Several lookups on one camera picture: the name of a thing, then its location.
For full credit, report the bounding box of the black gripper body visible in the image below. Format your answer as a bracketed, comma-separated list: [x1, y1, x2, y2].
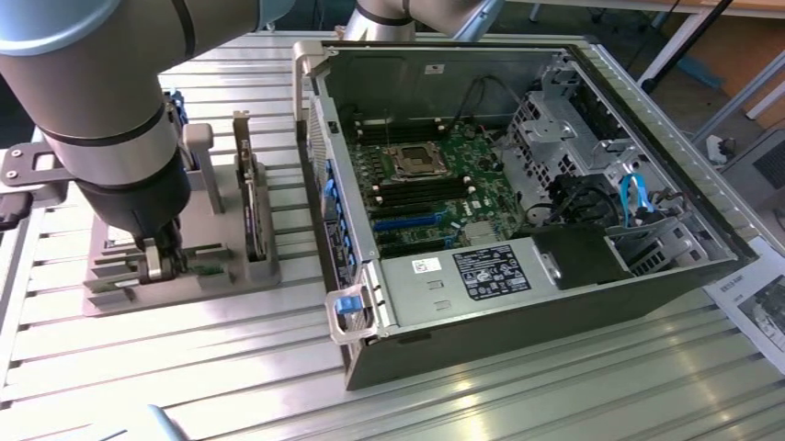
[76, 167, 194, 245]

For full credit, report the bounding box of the black RAM slot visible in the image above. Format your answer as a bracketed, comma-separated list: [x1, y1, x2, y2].
[356, 117, 445, 130]
[371, 177, 463, 191]
[373, 182, 467, 197]
[360, 133, 459, 146]
[379, 193, 476, 208]
[359, 128, 453, 141]
[357, 122, 449, 136]
[376, 187, 472, 202]

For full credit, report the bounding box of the grey parts rack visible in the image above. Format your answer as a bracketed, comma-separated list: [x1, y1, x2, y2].
[82, 122, 283, 319]

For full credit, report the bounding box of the graphics card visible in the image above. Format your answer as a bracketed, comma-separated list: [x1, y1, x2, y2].
[232, 108, 276, 266]

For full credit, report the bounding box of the blue expansion slot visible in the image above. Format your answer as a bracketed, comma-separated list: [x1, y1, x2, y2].
[372, 211, 447, 232]

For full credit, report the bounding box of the black expansion slot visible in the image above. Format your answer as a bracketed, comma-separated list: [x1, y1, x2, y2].
[376, 232, 459, 256]

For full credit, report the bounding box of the silver power supply unit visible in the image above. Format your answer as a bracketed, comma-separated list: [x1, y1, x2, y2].
[377, 237, 566, 334]

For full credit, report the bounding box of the CPU socket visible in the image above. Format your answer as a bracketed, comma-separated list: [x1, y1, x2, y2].
[380, 141, 444, 179]

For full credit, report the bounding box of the silver chipset heatsink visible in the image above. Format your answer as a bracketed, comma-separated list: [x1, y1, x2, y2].
[463, 221, 511, 245]

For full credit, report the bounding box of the green motherboard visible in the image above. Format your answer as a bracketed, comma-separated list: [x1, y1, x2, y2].
[347, 114, 530, 259]

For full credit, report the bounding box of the black open PC case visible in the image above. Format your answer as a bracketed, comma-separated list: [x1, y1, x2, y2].
[292, 39, 761, 392]

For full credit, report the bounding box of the black plastic shroud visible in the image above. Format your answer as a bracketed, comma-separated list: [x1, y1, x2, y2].
[530, 223, 636, 291]

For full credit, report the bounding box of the silver metal disk bay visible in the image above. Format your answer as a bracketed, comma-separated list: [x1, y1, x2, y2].
[500, 85, 655, 221]

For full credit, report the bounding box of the white power strip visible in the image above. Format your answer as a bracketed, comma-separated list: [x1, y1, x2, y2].
[703, 134, 741, 163]

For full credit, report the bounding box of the printed paper sheet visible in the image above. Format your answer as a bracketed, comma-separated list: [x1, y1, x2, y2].
[702, 236, 785, 367]

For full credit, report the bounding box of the black tripod leg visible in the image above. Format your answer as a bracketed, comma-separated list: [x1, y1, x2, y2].
[640, 0, 734, 91]

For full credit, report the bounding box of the grey computer tower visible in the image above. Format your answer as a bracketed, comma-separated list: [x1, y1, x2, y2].
[719, 127, 785, 187]

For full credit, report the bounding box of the brown cardboard box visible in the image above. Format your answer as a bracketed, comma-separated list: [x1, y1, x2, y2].
[658, 8, 785, 100]

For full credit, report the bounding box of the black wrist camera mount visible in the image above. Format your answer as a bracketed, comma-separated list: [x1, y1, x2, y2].
[0, 141, 70, 231]

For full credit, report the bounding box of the grey case handle blue latch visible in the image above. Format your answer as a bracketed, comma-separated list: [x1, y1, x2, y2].
[323, 283, 376, 346]

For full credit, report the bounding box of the plain grey case handle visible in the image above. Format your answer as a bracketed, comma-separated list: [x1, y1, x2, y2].
[292, 40, 327, 123]

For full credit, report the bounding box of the thin black wire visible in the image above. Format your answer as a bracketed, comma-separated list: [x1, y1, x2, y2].
[457, 74, 522, 132]

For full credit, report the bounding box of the black wire bundle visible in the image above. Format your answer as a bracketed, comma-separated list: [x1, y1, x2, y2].
[543, 173, 622, 227]

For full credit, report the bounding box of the blue SATA wire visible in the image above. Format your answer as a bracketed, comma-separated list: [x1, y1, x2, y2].
[618, 173, 656, 230]

